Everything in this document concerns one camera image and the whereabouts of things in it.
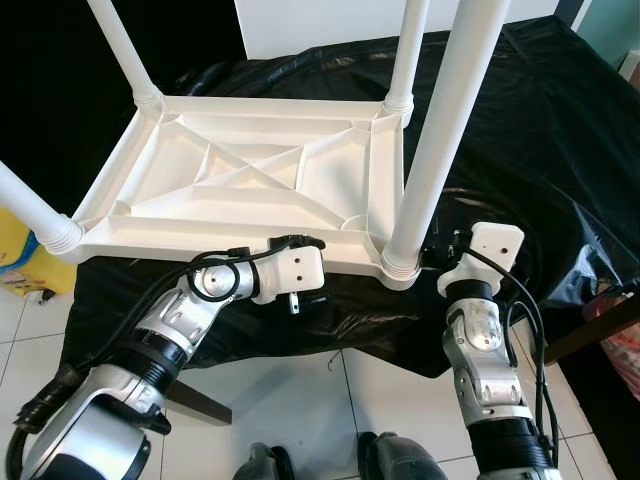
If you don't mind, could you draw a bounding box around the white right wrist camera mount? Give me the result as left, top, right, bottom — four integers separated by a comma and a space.
437, 222, 526, 298

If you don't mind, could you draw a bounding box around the pink plastic bag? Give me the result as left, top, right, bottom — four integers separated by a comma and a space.
598, 295, 640, 401

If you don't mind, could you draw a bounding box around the white plastic table top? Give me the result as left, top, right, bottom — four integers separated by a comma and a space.
60, 93, 421, 291

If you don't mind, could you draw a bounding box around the white plastic table leg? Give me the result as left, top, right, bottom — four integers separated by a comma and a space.
0, 160, 86, 263
383, 0, 511, 281
383, 0, 431, 116
88, 0, 166, 111

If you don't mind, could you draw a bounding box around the brown wooden cabinet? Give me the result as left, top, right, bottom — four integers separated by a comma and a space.
620, 50, 640, 81

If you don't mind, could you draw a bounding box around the black door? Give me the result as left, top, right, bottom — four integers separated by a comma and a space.
0, 0, 246, 216

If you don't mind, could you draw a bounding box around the black plastic sheet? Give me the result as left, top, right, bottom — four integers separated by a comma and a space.
60, 15, 640, 376

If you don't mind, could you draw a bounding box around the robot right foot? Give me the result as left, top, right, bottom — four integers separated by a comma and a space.
358, 430, 446, 480

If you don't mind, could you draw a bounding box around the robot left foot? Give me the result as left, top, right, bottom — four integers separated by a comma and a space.
235, 440, 296, 480

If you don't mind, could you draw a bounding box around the yellow bag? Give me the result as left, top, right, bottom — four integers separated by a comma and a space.
0, 208, 76, 296

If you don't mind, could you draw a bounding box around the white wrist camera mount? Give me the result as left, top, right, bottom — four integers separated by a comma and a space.
255, 245, 326, 306
437, 222, 526, 298

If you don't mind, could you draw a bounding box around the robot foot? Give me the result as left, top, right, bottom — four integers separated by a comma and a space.
235, 440, 296, 480
358, 430, 446, 480

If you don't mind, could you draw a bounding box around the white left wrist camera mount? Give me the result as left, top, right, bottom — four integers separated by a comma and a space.
255, 245, 326, 306

